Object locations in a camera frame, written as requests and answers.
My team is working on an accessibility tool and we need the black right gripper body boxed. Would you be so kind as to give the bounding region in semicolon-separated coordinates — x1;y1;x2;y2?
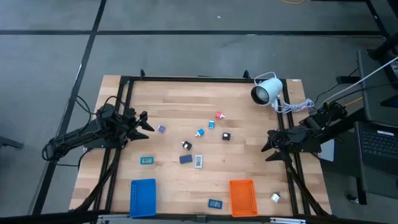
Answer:
269;127;299;153

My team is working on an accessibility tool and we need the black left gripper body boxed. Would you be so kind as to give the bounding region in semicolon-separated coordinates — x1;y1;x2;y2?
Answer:
114;107;141;149

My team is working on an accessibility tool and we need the orange plastic basket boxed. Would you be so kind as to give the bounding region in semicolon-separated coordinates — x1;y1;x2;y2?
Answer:
229;179;259;218

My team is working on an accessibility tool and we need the blue card pack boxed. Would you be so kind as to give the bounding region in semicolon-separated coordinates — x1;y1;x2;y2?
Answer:
208;198;223;210

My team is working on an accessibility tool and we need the white spool on stand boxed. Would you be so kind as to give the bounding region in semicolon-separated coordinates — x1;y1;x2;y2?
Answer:
250;77;284;110

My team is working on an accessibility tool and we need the blue plastic basket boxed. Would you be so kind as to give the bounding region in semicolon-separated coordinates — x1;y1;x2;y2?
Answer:
129;178;157;218

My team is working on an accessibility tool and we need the silver aluminium extrusion bar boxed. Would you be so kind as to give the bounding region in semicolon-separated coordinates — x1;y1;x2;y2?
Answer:
269;217;307;224
98;213;130;224

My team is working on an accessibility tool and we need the black laptop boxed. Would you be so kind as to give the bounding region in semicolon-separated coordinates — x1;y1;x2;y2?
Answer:
354;120;398;177

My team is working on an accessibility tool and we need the grey side table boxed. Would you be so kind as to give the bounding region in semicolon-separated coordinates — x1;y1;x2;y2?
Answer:
356;48;398;206

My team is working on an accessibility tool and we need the black stand foot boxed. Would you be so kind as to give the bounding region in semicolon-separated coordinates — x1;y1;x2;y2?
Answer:
0;136;24;151

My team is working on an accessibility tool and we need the black chair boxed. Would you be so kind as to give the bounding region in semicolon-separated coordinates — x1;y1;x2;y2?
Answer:
366;30;398;91

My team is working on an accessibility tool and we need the white security camera cable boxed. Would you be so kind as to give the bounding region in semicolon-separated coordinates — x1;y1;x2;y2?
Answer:
254;71;315;114

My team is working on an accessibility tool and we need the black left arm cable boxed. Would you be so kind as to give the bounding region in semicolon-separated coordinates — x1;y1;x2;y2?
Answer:
75;95;125;125

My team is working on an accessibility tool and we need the black aluminium rig frame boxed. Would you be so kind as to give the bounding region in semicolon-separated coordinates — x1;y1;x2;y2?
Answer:
0;68;398;224

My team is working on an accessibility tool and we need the long white cable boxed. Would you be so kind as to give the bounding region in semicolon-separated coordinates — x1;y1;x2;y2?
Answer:
317;55;398;109

